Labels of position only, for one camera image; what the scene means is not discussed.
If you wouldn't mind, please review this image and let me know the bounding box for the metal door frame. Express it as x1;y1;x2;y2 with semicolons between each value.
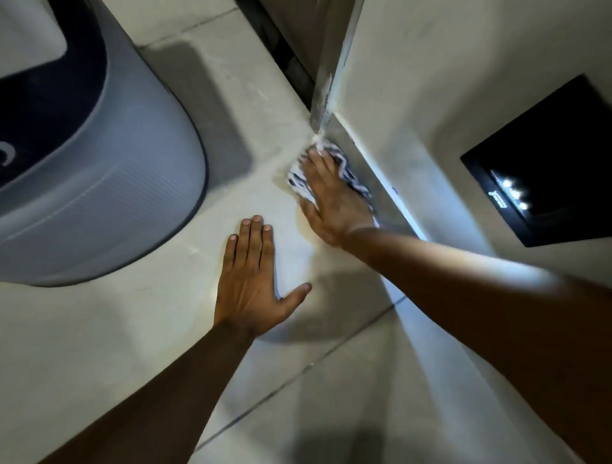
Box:
310;0;366;136

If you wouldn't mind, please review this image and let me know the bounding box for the person's right forearm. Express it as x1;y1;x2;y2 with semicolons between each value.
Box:
340;227;612;464

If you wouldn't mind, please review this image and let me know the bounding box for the person's left forearm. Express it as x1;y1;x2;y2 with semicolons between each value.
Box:
38;321;259;464

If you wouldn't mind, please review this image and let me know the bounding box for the person's right hand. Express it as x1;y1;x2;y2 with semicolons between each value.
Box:
298;148;377;248

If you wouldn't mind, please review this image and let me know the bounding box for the black wall panel with lights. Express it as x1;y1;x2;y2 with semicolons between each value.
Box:
460;74;612;248

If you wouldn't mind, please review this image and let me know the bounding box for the person's left hand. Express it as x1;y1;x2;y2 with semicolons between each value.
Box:
213;215;313;338

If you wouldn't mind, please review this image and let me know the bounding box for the black and white patterned cloth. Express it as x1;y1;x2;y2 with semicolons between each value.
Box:
286;139;380;228

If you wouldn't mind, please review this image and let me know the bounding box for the grey washing machine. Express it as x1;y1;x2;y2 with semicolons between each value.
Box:
0;0;209;288

